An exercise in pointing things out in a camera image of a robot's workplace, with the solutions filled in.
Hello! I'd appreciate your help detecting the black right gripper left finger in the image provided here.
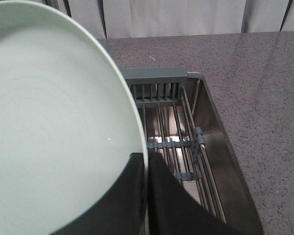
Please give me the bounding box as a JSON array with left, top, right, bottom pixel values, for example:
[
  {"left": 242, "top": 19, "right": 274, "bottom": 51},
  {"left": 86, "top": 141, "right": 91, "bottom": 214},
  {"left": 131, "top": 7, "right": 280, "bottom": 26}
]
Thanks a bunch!
[{"left": 53, "top": 153, "right": 145, "bottom": 235}]

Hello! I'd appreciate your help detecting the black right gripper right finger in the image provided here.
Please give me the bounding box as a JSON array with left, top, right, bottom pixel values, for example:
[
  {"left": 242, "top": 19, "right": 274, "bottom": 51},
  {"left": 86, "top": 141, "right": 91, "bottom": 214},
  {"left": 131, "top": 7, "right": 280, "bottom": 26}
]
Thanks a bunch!
[{"left": 148, "top": 153, "right": 235, "bottom": 235}]

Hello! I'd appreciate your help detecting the light green round plate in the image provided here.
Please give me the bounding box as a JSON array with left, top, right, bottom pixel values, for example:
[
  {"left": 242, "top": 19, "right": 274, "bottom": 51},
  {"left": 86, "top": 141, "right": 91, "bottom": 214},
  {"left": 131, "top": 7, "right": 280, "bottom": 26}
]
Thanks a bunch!
[{"left": 0, "top": 0, "right": 148, "bottom": 235}]

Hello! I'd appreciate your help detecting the grey steel dish rack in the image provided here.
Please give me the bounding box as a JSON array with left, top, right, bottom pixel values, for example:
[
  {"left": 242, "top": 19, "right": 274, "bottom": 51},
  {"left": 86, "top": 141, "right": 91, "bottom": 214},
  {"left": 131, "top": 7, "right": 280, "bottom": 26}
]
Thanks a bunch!
[{"left": 121, "top": 67, "right": 226, "bottom": 222}]

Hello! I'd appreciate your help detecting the stainless steel sink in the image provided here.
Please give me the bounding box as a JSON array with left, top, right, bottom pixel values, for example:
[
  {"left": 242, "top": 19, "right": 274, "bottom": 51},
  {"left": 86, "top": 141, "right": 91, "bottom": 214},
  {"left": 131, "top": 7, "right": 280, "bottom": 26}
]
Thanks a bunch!
[{"left": 127, "top": 73, "right": 264, "bottom": 235}]

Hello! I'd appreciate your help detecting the white pleated curtain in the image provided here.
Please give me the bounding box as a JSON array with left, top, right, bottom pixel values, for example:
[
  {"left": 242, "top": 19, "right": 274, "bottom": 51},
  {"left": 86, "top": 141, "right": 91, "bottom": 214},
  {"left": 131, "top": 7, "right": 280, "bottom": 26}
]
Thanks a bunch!
[{"left": 45, "top": 0, "right": 294, "bottom": 39}]

